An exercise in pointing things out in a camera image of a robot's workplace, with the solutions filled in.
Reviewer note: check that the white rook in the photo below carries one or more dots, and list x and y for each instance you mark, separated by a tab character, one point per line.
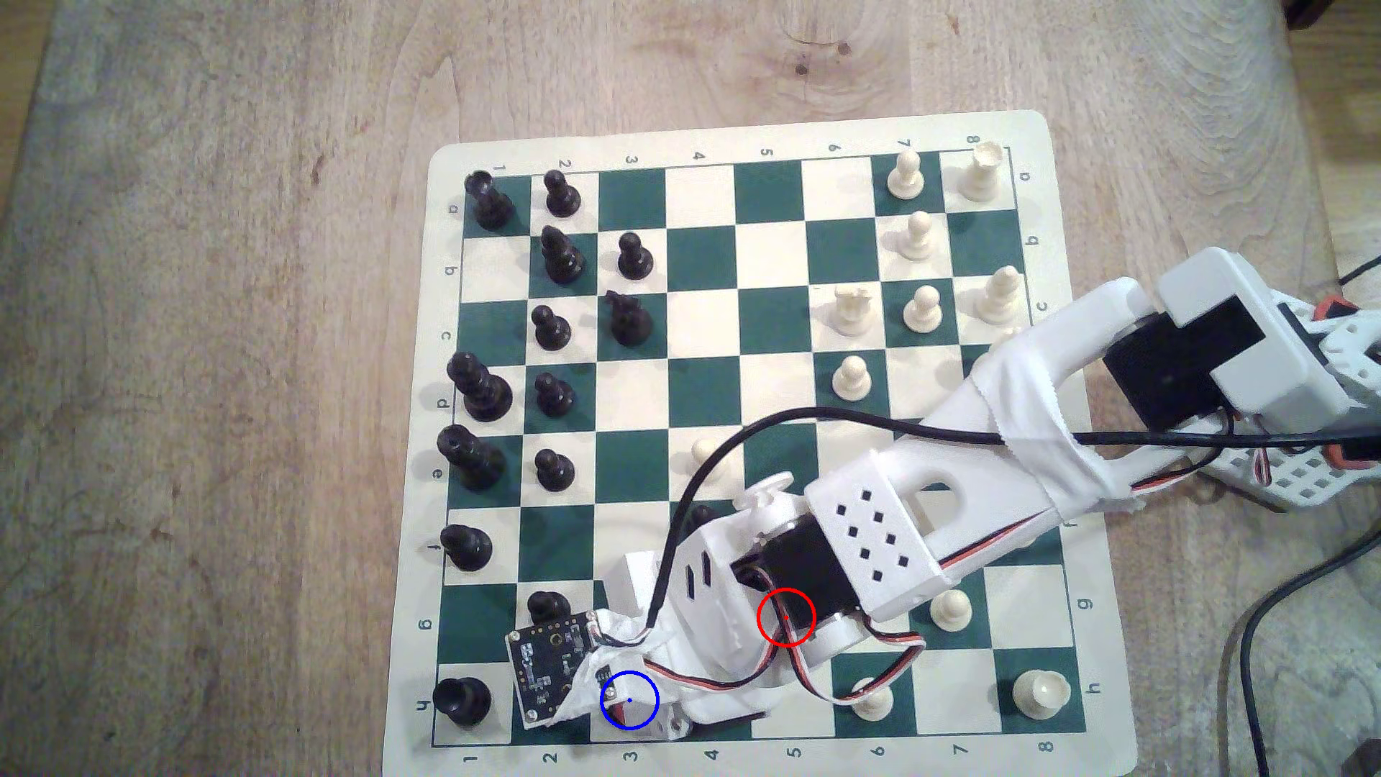
1041	694
981	173

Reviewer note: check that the dark object at table edge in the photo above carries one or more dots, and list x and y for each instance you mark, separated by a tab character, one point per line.
1333	11

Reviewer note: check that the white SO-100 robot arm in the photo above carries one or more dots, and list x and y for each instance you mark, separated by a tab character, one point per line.
874	518

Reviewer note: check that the black king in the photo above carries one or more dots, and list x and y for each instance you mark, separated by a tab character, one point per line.
470	455

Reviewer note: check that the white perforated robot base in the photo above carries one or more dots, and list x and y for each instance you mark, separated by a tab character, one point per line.
1311	470

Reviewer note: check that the black queen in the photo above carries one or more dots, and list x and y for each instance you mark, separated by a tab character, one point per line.
480	386

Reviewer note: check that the white bishop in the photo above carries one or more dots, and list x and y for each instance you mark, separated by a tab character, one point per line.
999	295

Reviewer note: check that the white knight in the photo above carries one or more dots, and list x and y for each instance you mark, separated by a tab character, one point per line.
852	308

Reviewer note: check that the black bishop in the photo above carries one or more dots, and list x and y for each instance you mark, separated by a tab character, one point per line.
562	256
466	546

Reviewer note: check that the green and cream chess mat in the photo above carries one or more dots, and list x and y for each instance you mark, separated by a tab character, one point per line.
755	324

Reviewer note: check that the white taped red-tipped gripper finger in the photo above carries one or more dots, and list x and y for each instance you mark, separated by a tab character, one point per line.
631	664
674	723

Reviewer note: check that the black rook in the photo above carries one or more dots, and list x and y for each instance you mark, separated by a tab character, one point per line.
491	200
462	700

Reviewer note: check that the black knight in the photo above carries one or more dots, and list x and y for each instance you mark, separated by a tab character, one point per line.
629	318

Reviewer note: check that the black pawn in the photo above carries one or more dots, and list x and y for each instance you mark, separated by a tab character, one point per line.
548	604
555	395
701	516
551	327
636	257
561	194
556	470

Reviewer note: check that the white pawn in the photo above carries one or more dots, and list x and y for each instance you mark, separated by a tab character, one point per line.
712	448
923	309
851	379
905	176
872	707
951	611
918	235

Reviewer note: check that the black camera circuit board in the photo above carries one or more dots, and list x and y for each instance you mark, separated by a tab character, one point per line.
550	664

